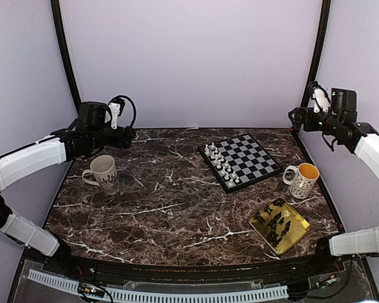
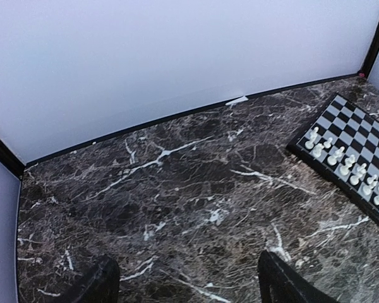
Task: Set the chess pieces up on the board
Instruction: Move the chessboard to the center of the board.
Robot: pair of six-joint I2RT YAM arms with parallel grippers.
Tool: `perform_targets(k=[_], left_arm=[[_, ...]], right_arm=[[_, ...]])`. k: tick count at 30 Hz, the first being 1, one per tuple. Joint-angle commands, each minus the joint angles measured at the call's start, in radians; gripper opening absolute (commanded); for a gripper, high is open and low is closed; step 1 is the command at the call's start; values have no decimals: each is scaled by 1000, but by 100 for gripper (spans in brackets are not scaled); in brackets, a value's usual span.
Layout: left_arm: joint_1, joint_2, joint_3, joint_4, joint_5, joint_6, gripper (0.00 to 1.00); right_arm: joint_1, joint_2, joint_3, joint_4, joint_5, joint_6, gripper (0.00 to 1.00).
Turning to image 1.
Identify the black white chess board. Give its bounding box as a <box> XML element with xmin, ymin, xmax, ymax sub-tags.
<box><xmin>198</xmin><ymin>134</ymin><xmax>284</xmax><ymax>194</ymax></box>

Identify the right black frame post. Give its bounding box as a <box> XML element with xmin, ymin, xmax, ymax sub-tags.
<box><xmin>300</xmin><ymin>0</ymin><xmax>331</xmax><ymax>107</ymax></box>

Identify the black frame post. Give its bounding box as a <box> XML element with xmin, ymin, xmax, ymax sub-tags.
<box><xmin>50</xmin><ymin>0</ymin><xmax>81</xmax><ymax>111</ymax></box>
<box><xmin>300</xmin><ymin>0</ymin><xmax>331</xmax><ymax>107</ymax></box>

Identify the black front rail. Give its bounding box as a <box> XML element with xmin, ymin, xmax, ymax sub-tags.
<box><xmin>71</xmin><ymin>256</ymin><xmax>314</xmax><ymax>282</ymax></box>

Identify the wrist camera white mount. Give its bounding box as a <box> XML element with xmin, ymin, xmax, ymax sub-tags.
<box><xmin>108</xmin><ymin>100</ymin><xmax>125</xmax><ymax>129</ymax></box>
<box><xmin>308</xmin><ymin>81</ymin><xmax>330</xmax><ymax>113</ymax></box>

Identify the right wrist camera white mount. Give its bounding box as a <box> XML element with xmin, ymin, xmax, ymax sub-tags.
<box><xmin>308</xmin><ymin>81</ymin><xmax>330</xmax><ymax>113</ymax></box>

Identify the tall cactus print mug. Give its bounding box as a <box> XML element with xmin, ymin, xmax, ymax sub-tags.
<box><xmin>81</xmin><ymin>155</ymin><xmax>119</xmax><ymax>196</ymax></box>

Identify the left black frame post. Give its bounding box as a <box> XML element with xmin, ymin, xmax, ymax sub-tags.
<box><xmin>50</xmin><ymin>0</ymin><xmax>81</xmax><ymax>111</ymax></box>

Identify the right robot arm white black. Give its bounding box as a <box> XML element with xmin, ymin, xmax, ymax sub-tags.
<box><xmin>288</xmin><ymin>82</ymin><xmax>379</xmax><ymax>274</ymax></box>

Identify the gold metal tray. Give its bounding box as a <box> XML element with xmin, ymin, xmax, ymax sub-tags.
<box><xmin>248</xmin><ymin>198</ymin><xmax>311</xmax><ymax>255</ymax></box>

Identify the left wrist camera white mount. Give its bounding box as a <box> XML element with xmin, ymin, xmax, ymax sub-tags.
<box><xmin>108</xmin><ymin>100</ymin><xmax>125</xmax><ymax>129</ymax></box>

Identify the yellow inside cactus mug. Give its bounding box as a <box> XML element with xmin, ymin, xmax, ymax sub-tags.
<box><xmin>282</xmin><ymin>163</ymin><xmax>320</xmax><ymax>199</ymax></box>

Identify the white slotted cable duct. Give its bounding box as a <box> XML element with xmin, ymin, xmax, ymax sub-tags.
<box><xmin>27</xmin><ymin>270</ymin><xmax>289</xmax><ymax>303</ymax></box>

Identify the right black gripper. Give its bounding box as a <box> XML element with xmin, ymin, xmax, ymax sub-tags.
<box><xmin>289</xmin><ymin>107</ymin><xmax>342</xmax><ymax>136</ymax></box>

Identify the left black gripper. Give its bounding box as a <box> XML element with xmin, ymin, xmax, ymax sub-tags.
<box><xmin>88</xmin><ymin>125</ymin><xmax>135</xmax><ymax>150</ymax></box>

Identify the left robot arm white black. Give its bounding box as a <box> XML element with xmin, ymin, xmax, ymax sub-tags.
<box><xmin>0</xmin><ymin>95</ymin><xmax>136</xmax><ymax>275</ymax></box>

